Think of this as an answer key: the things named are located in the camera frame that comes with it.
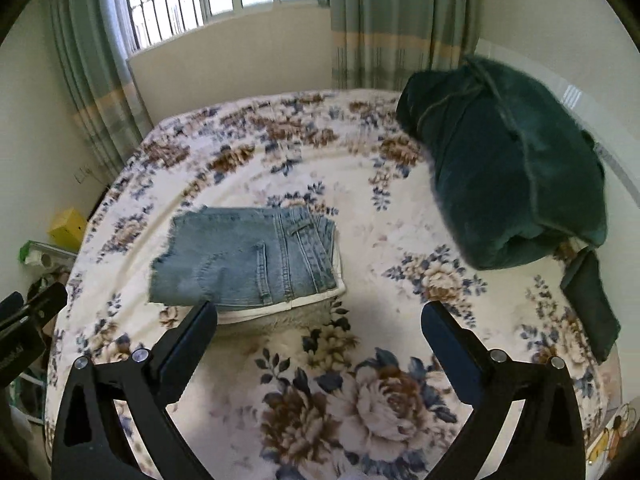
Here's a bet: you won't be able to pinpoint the green curtain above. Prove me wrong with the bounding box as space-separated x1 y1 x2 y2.
47 0 155 181
327 0 483 92

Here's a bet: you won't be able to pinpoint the yellow box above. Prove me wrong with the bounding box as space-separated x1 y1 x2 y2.
47 208 88 253

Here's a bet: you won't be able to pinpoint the floral bed blanket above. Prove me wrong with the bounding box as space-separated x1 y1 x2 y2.
44 90 623 480

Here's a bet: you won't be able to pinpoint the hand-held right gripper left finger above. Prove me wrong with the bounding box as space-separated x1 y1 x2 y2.
52 299 219 480

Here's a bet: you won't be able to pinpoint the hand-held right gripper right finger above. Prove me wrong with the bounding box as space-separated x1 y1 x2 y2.
421 301 586 480

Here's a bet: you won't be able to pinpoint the blue denim pants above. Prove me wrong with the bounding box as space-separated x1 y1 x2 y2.
148 206 339 308

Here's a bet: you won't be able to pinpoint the white folded cloth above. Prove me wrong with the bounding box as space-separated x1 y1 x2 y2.
215 255 347 326

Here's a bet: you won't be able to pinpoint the dark green folded blanket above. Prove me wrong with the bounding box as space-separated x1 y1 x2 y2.
396 55 622 365

